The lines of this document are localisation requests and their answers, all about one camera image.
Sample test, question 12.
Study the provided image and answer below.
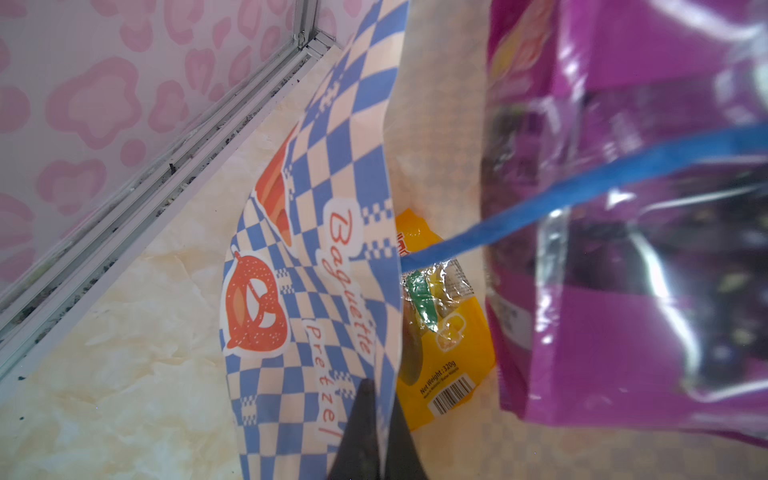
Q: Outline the left aluminium frame post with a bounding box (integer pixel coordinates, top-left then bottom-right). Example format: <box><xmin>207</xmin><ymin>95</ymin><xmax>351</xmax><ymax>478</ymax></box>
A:
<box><xmin>1</xmin><ymin>1</ymin><xmax>319</xmax><ymax>397</ymax></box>

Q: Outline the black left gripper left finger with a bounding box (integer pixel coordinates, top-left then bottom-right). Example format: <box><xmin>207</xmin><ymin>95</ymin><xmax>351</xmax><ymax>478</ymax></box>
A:
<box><xmin>327</xmin><ymin>379</ymin><xmax>380</xmax><ymax>480</ymax></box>

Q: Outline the blue checkered paper bag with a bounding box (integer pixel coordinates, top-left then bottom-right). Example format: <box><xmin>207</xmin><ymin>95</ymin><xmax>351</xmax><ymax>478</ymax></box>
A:
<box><xmin>219</xmin><ymin>0</ymin><xmax>768</xmax><ymax>480</ymax></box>

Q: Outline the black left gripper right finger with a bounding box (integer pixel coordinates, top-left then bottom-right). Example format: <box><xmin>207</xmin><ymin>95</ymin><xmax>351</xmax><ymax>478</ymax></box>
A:
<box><xmin>384</xmin><ymin>399</ymin><xmax>428</xmax><ymax>480</ymax></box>

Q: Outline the yellow gummy snack bag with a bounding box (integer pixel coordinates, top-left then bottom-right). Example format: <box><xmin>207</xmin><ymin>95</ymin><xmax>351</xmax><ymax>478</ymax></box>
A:
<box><xmin>394</xmin><ymin>208</ymin><xmax>497</xmax><ymax>432</ymax></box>

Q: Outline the purple snack bag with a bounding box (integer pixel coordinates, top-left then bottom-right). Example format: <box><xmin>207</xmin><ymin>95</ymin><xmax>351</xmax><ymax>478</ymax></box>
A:
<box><xmin>481</xmin><ymin>1</ymin><xmax>767</xmax><ymax>446</ymax></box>

